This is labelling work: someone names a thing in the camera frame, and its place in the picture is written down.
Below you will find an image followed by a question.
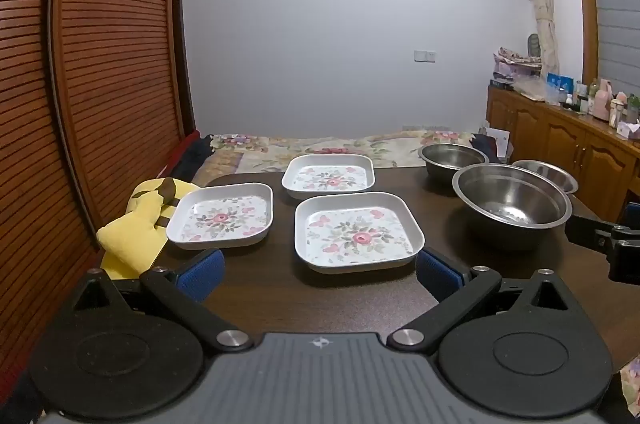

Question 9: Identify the white paper envelope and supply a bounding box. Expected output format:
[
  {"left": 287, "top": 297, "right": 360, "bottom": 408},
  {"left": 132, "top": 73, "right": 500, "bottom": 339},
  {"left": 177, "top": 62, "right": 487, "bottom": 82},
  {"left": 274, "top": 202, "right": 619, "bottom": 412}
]
[{"left": 481, "top": 127, "right": 514, "bottom": 163}]

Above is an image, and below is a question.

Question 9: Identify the floral cloth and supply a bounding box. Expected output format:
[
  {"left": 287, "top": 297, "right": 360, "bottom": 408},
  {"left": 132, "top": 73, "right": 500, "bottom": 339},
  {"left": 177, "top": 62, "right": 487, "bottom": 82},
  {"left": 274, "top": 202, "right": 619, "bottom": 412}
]
[{"left": 619, "top": 353, "right": 640, "bottom": 406}]

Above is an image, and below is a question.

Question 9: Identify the brown louvered wardrobe door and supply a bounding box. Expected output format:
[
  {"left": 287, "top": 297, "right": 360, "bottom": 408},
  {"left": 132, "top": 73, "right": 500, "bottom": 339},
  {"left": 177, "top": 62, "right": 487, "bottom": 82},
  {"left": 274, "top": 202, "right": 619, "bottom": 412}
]
[
  {"left": 0, "top": 0, "right": 101, "bottom": 405},
  {"left": 47, "top": 0, "right": 197, "bottom": 250}
]

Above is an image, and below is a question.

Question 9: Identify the dark blue cloth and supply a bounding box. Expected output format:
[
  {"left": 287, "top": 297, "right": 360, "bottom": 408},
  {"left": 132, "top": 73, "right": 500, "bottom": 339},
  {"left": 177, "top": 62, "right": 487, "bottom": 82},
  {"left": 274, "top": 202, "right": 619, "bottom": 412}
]
[{"left": 469, "top": 132, "right": 502, "bottom": 164}]

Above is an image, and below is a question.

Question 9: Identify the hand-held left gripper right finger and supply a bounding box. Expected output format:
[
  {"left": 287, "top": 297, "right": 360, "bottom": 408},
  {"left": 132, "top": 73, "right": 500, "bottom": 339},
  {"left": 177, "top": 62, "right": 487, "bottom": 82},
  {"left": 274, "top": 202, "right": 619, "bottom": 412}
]
[{"left": 387, "top": 248, "right": 571, "bottom": 352}]

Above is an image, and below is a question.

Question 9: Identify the medium steel bowl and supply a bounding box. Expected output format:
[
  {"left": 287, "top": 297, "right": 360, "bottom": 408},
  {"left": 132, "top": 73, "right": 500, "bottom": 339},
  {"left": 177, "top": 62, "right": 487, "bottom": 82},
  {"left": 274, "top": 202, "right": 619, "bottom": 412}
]
[{"left": 417, "top": 143, "right": 490, "bottom": 191}]

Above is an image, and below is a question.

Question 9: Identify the blue box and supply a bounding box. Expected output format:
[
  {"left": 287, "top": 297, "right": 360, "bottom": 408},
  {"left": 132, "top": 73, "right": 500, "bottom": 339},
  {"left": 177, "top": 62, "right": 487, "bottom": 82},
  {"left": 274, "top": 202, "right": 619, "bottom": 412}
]
[{"left": 546, "top": 73, "right": 575, "bottom": 93}]

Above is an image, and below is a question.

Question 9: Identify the red and black clothing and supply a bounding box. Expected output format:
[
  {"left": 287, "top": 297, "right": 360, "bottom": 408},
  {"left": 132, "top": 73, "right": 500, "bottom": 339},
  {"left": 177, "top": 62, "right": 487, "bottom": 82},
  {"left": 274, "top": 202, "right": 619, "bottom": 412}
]
[{"left": 162, "top": 131, "right": 215, "bottom": 186}]

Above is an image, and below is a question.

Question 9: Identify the wooden cabinet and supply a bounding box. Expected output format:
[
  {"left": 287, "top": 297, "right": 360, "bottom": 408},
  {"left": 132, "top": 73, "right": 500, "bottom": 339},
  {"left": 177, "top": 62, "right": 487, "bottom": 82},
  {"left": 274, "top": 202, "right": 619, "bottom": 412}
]
[{"left": 486, "top": 85, "right": 640, "bottom": 224}]

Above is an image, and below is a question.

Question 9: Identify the large steel bowl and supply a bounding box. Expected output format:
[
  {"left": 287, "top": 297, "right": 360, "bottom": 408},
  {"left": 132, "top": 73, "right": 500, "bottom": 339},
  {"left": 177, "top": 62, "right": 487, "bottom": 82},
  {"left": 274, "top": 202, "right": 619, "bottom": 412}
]
[{"left": 452, "top": 163, "right": 573, "bottom": 253}]

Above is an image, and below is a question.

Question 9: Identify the pile of papers and bags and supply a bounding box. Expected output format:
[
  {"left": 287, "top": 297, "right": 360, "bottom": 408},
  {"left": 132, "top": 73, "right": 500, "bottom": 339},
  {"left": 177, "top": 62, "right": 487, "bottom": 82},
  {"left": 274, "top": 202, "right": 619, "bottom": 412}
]
[{"left": 491, "top": 46, "right": 545, "bottom": 93}]

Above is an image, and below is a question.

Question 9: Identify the yellow plush toy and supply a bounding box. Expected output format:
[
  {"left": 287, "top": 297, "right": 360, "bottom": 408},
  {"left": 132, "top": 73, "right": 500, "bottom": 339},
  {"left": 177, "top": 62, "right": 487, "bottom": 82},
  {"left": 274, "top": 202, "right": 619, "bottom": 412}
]
[{"left": 96, "top": 176, "right": 202, "bottom": 281}]

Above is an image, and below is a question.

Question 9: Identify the clear plastic bag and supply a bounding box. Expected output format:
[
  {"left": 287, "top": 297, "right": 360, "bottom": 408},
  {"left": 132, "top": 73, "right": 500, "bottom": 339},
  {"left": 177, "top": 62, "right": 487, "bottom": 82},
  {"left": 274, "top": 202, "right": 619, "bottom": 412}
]
[{"left": 514, "top": 76, "right": 557, "bottom": 106}]

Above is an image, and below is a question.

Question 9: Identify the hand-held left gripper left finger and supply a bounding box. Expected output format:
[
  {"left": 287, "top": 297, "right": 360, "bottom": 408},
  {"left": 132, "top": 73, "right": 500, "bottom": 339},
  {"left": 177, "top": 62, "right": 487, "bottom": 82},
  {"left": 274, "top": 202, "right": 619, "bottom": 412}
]
[{"left": 72, "top": 248, "right": 255, "bottom": 352}]

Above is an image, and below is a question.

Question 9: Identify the pink jug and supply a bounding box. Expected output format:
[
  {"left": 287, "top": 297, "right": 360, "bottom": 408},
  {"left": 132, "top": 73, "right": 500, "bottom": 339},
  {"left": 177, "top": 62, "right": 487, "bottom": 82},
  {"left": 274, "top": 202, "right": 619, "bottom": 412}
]
[{"left": 594, "top": 77, "right": 615, "bottom": 122}]

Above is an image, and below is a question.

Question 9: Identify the small steel bowl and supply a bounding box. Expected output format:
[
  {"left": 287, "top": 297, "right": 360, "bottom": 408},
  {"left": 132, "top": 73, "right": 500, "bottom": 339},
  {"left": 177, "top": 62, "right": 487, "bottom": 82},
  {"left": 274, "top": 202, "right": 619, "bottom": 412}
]
[{"left": 511, "top": 159, "right": 580, "bottom": 196}]

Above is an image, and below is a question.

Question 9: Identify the floral square white plate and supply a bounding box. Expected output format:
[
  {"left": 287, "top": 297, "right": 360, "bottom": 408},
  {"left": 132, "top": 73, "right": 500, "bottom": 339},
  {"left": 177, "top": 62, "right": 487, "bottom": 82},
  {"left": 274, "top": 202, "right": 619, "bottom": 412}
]
[
  {"left": 294, "top": 191, "right": 426, "bottom": 275},
  {"left": 166, "top": 182, "right": 274, "bottom": 251},
  {"left": 281, "top": 154, "right": 376, "bottom": 200}
]

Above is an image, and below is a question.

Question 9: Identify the floral bed blanket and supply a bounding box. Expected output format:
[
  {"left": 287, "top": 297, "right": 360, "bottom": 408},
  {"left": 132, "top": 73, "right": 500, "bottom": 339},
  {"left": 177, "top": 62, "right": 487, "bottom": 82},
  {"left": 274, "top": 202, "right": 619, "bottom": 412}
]
[{"left": 192, "top": 129, "right": 488, "bottom": 188}]

